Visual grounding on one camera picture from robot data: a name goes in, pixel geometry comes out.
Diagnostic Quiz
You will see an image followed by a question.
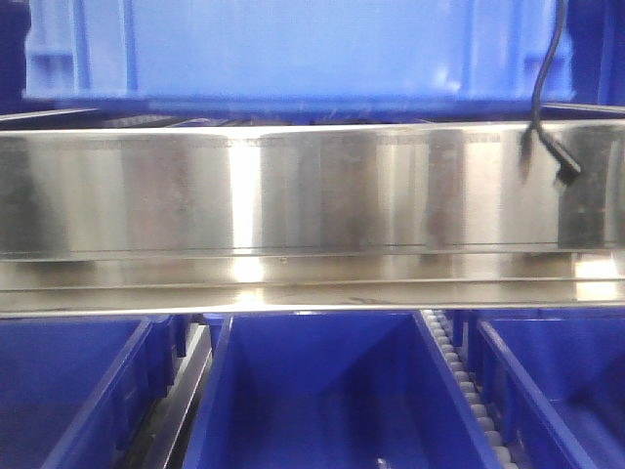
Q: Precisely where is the large blue plastic bin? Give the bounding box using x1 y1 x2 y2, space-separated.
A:
24 1 557 114

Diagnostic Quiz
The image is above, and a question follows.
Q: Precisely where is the lower roller track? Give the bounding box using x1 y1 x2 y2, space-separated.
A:
419 310 518 469

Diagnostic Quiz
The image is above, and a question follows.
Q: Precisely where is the lower middle blue bin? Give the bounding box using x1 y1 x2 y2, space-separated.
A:
184 312 499 468

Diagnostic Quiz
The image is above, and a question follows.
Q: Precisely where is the lower right blue bin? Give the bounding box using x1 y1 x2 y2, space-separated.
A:
477 316 624 468

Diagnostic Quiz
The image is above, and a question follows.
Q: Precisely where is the lower left blue bin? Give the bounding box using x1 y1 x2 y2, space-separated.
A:
1 319 175 468

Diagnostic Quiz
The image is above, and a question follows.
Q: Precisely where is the stainless steel front rail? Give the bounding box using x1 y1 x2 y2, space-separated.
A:
1 119 624 317

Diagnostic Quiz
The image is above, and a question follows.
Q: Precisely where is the black hanging cable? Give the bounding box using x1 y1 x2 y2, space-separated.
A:
520 0 582 187

